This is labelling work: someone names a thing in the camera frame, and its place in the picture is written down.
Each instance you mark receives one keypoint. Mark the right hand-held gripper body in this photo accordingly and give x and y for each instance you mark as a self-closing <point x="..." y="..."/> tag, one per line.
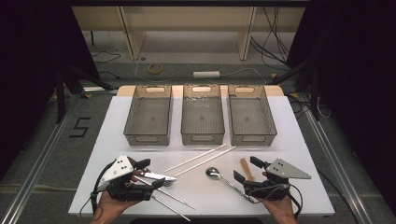
<point x="271" y="189"/>

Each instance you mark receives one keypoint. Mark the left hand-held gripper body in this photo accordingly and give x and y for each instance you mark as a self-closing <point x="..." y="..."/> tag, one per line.
<point x="124" y="189"/>

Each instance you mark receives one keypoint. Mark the small wooden spoon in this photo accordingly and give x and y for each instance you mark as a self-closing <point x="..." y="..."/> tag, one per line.
<point x="247" y="169"/>

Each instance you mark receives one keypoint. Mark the metal spoon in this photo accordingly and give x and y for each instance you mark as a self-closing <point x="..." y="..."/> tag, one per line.
<point x="212" y="172"/>

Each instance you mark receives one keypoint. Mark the white chopstick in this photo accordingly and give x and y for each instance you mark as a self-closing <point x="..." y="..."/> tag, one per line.
<point x="205" y="161"/>
<point x="196" y="157"/>

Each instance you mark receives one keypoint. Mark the clear grey plastic bin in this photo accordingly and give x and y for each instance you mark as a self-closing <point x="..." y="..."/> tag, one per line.
<point x="249" y="118"/>
<point x="202" y="124"/>
<point x="160" y="129"/>

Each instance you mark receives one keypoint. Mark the person's left hand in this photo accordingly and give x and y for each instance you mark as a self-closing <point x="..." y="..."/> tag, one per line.
<point x="109" y="207"/>

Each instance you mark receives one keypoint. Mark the person's right hand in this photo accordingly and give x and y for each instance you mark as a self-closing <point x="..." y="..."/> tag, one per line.
<point x="281" y="211"/>

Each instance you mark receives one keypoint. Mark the black metal stand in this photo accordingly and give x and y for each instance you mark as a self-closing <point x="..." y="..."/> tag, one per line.
<point x="315" y="99"/>
<point x="60" y="99"/>

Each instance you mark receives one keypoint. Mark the yellow tape roll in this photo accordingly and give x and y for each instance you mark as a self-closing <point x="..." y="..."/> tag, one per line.
<point x="155" y="69"/>

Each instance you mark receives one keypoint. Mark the white power strip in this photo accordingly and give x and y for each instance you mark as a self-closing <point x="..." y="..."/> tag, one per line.
<point x="206" y="74"/>

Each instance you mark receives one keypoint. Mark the black curtain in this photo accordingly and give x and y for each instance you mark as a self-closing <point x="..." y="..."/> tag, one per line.
<point x="358" y="77"/>
<point x="28" y="62"/>

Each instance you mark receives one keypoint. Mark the beige wooden desk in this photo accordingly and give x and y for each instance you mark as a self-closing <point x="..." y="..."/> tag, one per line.
<point x="186" y="18"/>

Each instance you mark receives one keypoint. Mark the metal floor rail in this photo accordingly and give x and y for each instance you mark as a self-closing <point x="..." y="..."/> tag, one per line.
<point x="339" y="171"/>
<point x="99" y="90"/>
<point x="39" y="161"/>

